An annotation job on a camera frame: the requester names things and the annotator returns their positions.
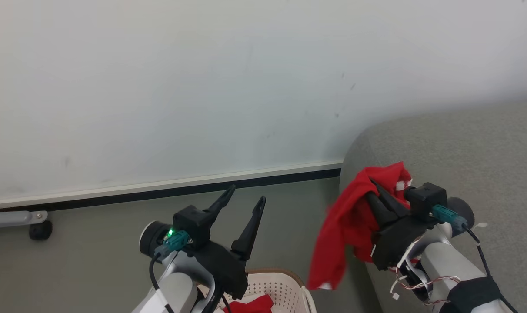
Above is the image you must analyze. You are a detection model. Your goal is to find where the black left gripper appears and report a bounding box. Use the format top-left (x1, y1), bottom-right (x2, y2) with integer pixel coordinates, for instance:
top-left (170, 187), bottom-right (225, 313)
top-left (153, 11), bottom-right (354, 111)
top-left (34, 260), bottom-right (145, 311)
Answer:
top-left (193, 184), bottom-right (267, 301)

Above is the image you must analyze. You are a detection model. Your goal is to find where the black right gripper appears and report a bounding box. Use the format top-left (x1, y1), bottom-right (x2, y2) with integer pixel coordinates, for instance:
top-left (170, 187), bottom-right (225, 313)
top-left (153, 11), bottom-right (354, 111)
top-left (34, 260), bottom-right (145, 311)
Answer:
top-left (366, 178), bottom-right (439, 271)

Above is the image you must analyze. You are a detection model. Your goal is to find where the red garment with white trim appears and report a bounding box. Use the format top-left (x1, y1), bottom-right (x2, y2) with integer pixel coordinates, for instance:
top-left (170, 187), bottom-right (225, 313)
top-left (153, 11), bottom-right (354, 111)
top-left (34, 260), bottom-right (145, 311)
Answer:
top-left (307, 161), bottom-right (414, 291)

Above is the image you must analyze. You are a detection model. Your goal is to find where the cream perforated laundry basket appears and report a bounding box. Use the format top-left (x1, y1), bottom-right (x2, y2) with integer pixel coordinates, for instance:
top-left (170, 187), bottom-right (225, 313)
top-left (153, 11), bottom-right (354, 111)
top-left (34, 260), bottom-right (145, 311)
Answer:
top-left (197, 268), bottom-right (317, 313)

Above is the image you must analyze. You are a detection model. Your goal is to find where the red clothing piece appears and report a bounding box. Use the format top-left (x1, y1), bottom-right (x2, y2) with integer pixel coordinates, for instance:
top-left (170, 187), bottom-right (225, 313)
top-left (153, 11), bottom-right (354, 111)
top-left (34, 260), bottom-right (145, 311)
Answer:
top-left (223, 294), bottom-right (274, 313)

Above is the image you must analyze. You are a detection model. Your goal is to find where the white and black baseboard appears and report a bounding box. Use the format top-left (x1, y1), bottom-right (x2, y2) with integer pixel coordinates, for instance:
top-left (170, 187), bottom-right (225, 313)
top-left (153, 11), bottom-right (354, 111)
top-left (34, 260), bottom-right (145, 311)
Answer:
top-left (0, 160), bottom-right (344, 213)

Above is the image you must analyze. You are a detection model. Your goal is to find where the grey fabric sofa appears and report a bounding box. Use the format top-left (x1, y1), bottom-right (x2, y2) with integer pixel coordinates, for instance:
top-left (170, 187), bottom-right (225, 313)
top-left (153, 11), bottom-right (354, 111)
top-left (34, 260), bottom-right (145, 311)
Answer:
top-left (340, 99), bottom-right (527, 313)

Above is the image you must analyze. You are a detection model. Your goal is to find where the black caster wheel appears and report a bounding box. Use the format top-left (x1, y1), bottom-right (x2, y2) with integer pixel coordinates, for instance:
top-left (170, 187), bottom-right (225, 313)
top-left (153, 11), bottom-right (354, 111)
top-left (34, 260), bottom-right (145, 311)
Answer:
top-left (28, 220), bottom-right (53, 241)

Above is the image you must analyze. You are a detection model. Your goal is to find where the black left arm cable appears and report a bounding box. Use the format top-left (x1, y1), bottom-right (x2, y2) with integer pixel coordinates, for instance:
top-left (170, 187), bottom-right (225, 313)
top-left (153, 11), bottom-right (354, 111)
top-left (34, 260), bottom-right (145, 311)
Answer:
top-left (149, 251), bottom-right (175, 313)

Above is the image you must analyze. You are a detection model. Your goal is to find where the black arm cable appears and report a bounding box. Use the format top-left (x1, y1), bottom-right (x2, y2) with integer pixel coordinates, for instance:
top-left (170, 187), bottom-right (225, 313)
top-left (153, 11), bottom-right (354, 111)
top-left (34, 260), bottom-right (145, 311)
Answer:
top-left (463, 225), bottom-right (520, 313)
top-left (149, 251), bottom-right (175, 313)

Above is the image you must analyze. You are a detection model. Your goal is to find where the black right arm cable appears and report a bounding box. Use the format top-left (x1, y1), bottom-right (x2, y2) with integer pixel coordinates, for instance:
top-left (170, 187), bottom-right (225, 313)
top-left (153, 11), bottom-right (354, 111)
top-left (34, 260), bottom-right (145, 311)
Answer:
top-left (463, 225), bottom-right (520, 313)

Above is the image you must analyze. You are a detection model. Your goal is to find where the grey metal frame leg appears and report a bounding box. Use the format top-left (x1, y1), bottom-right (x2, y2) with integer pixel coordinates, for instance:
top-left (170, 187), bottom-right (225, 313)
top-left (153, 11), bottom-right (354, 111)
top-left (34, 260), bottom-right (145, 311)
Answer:
top-left (0, 210), bottom-right (49, 230)

